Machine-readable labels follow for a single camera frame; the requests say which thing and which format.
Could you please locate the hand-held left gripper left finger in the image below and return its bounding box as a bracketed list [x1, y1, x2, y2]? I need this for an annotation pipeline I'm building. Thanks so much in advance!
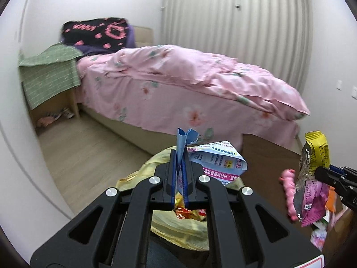
[30, 149, 177, 268]

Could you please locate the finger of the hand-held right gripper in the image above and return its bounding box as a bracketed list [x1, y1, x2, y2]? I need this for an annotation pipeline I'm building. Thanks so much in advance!
[315, 166, 339, 186]
[329, 166, 357, 179]

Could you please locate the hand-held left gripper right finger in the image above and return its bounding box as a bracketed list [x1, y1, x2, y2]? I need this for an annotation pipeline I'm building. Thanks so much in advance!
[180, 156, 325, 268]

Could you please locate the orange snack wrapper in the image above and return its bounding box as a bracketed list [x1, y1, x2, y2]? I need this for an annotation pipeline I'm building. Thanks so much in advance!
[326, 186, 337, 212]

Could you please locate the pink yellow snack wrapper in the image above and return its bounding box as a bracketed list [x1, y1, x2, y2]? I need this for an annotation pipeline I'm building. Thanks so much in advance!
[293, 131, 330, 227]

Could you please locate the red gold snack wrapper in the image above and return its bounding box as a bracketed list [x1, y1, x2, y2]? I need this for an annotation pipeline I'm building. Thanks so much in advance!
[173, 199, 207, 222]

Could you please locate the light blue snack wrapper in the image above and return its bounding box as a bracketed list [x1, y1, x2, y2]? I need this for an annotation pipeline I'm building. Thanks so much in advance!
[176, 128, 248, 197]

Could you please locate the yellow trash bag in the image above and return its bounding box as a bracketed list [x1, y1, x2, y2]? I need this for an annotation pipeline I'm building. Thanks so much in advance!
[116, 146, 244, 252]

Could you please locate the pink caterpillar toy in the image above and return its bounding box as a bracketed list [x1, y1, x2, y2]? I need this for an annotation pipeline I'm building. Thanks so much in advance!
[280, 168, 300, 222]

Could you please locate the bed with pink floral sheet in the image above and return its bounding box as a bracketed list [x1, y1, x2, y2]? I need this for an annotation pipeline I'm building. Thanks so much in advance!
[77, 26, 301, 157]

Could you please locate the pink floral duvet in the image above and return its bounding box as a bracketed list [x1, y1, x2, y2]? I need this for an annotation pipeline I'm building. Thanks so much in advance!
[104, 45, 311, 120]

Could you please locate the wooden nightstand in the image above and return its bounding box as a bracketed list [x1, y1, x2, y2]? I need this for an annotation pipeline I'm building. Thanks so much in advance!
[28, 86, 80, 129]

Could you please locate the purple pillow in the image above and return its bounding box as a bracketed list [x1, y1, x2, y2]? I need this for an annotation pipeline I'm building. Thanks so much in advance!
[74, 25, 137, 58]

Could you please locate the green checked cloth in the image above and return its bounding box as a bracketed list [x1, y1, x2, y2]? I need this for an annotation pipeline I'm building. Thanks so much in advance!
[18, 45, 84, 109]

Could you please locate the white striped curtain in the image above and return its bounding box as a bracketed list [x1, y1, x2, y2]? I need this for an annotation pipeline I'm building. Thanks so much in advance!
[162, 0, 313, 98]

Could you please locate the black Hello Kitty pillow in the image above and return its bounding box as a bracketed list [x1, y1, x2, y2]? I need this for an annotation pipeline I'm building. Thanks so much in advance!
[61, 17, 131, 52]

